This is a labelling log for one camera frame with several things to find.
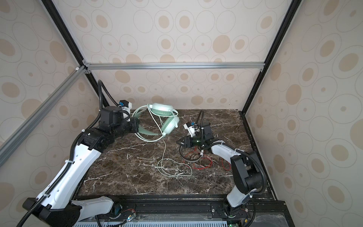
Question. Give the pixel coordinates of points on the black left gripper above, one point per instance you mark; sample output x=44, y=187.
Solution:
x=136, y=124

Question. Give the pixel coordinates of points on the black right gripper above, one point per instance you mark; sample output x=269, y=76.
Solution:
x=186, y=139

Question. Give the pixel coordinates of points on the mint green headphones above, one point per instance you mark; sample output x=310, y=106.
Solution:
x=164, y=116

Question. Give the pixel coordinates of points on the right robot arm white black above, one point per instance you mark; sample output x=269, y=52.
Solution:
x=248, y=175

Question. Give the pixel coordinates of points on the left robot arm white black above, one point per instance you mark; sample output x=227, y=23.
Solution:
x=55, y=205

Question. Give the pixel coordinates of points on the black white headphones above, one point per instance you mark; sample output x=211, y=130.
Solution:
x=192, y=155

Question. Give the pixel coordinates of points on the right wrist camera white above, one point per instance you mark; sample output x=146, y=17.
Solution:
x=192, y=128

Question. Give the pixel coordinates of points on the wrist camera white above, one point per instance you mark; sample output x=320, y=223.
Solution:
x=125, y=105
x=192, y=128

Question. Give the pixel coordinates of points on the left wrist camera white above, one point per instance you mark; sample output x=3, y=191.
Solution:
x=125, y=105

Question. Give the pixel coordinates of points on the silver aluminium rail back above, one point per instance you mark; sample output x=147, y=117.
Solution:
x=174, y=66

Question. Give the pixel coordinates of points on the silver aluminium rail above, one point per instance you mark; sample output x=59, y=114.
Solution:
x=17, y=138
x=174, y=66

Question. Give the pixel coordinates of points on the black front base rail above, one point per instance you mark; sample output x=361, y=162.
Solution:
x=195, y=210

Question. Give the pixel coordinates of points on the silver aluminium rail left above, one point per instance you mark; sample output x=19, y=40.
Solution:
x=17, y=138

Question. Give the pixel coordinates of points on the black corner frame post left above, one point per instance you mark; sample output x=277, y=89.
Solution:
x=51, y=9

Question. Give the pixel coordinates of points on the black corner frame post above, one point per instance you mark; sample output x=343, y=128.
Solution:
x=51, y=9
x=286, y=22

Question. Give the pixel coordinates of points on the black corner frame post right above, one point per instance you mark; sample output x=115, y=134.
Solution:
x=286, y=22

